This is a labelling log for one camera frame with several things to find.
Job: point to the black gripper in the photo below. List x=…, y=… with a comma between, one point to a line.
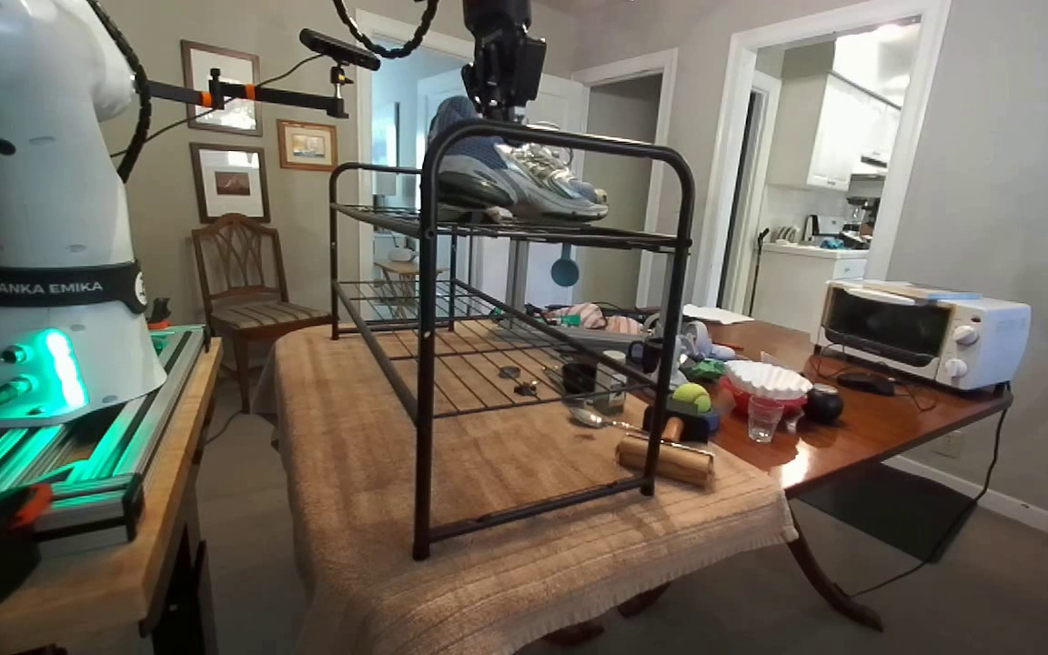
x=505, y=55

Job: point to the blue white sneaker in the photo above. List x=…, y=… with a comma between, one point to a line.
x=465, y=149
x=548, y=186

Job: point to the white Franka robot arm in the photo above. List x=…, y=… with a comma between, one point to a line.
x=37, y=184

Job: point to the blue hanging ladle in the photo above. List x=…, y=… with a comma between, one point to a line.
x=565, y=270

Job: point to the small framed picture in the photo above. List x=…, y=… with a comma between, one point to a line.
x=306, y=143

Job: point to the colourful plush toy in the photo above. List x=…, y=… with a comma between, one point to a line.
x=590, y=319

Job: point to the black boom with orange clamps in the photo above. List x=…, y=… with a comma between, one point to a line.
x=271, y=97

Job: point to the black metal shoe rack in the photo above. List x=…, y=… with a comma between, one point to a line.
x=428, y=365

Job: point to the black cup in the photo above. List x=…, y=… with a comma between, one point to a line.
x=581, y=377

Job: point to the large framed picture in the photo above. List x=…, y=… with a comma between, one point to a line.
x=223, y=81

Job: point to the dark framed picture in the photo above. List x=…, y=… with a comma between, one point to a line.
x=231, y=184

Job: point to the wooden chair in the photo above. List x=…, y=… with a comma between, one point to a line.
x=240, y=293

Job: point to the silver small object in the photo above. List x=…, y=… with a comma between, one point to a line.
x=587, y=419

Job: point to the dark green bowl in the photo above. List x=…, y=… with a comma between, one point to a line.
x=704, y=368

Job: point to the green tennis ball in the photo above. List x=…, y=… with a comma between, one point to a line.
x=694, y=399

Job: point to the white kitchen counter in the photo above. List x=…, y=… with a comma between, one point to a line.
x=803, y=286

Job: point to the white kitchen cabinet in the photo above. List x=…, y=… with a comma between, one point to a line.
x=853, y=133

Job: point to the black blue block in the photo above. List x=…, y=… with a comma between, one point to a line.
x=698, y=422

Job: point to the white bowl with red rim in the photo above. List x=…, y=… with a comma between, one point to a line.
x=766, y=383

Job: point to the wooden roller block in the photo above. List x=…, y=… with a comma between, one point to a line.
x=667, y=464

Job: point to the tan woven tablecloth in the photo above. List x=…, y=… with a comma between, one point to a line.
x=353, y=485

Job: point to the clear plastic cup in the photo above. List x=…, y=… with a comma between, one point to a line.
x=766, y=419

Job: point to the black round object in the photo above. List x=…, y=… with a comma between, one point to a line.
x=824, y=406

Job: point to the black remote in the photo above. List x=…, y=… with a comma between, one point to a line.
x=866, y=380

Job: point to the white toaster oven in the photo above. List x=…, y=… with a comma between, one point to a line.
x=924, y=328

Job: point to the dark wooden dining table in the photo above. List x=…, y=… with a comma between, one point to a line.
x=874, y=419

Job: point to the wooden workbench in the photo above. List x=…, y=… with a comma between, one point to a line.
x=111, y=568

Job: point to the black camera on boom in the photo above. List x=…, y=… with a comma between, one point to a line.
x=343, y=53

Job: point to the green lit aluminium base frame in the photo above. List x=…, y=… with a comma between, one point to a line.
x=88, y=448

